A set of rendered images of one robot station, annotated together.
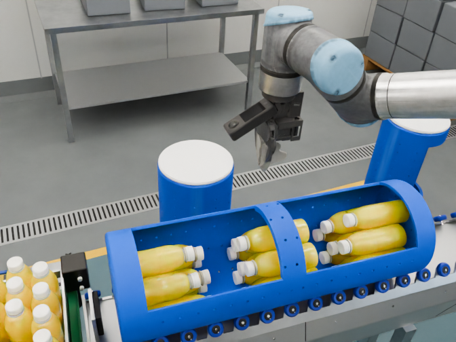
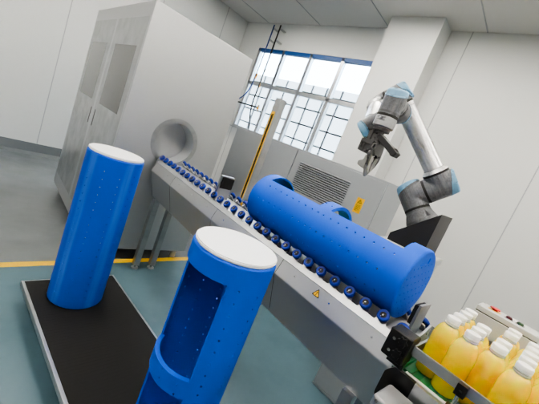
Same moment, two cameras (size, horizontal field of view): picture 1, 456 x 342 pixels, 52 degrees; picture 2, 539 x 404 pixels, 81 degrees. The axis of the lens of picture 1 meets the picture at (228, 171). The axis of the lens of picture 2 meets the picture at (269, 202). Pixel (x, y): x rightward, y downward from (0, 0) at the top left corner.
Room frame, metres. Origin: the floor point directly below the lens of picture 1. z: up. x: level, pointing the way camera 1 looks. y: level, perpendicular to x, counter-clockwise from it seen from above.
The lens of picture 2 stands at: (1.78, 1.03, 1.38)
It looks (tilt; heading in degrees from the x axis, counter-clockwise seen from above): 10 degrees down; 245
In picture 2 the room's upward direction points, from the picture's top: 22 degrees clockwise
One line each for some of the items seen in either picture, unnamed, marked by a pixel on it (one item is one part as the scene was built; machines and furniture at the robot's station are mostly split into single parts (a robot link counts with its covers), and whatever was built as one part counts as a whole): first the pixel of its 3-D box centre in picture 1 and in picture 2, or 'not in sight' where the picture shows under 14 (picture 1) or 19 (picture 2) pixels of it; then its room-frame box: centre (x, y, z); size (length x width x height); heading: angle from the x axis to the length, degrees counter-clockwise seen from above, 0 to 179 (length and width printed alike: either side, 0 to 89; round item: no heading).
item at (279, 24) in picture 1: (286, 40); (393, 103); (0.90, -0.10, 1.71); 0.10 x 0.09 x 0.12; 32
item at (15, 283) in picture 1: (14, 283); (479, 331); (0.76, 0.52, 1.09); 0.04 x 0.04 x 0.02
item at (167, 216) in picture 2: not in sight; (160, 236); (1.40, -1.60, 0.31); 0.06 x 0.06 x 0.63; 21
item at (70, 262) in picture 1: (75, 274); (400, 345); (0.91, 0.43, 0.95); 0.10 x 0.07 x 0.10; 21
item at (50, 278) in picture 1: (47, 292); (439, 347); (0.81, 0.47, 0.99); 0.07 x 0.07 x 0.19
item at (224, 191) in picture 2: not in sight; (224, 187); (1.22, -0.93, 1.00); 0.10 x 0.04 x 0.15; 21
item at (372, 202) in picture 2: not in sight; (287, 210); (0.02, -2.23, 0.72); 2.15 x 0.54 x 1.45; 116
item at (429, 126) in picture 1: (417, 116); (117, 153); (1.87, -0.83, 1.03); 0.28 x 0.28 x 0.01
